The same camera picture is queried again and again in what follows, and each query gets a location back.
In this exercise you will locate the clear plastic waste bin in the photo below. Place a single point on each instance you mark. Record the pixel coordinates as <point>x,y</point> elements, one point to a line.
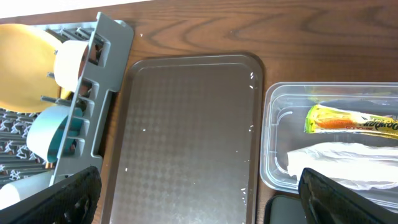
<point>285,110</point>

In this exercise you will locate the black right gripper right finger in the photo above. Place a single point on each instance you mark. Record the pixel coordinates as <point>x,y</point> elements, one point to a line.
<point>326,201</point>

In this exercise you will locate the white paper cup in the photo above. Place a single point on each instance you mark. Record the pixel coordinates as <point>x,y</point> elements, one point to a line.
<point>21,189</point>

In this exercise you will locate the light blue bowl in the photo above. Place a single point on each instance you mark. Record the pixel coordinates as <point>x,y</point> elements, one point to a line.
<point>46,133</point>

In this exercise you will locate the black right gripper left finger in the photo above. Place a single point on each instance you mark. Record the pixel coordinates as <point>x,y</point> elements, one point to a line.
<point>72,200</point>

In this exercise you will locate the yellow green snack wrapper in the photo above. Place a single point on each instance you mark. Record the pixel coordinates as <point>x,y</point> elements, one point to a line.
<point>324,119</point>

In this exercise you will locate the dark brown serving tray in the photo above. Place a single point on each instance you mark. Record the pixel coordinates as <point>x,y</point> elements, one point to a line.
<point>187,141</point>

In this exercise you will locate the pink white bowl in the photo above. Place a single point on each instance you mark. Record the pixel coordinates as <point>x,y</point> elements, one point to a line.
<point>69,63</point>

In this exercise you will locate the black waste tray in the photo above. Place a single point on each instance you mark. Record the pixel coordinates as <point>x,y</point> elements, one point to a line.
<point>282,209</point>

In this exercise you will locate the grey plastic dishwasher rack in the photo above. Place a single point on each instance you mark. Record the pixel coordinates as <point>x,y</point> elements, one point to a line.
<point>109,43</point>

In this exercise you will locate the yellow round plate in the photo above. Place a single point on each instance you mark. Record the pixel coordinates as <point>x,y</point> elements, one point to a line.
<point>27,56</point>

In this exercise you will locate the white napkin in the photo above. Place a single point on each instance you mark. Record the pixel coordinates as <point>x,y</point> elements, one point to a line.
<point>353,165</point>

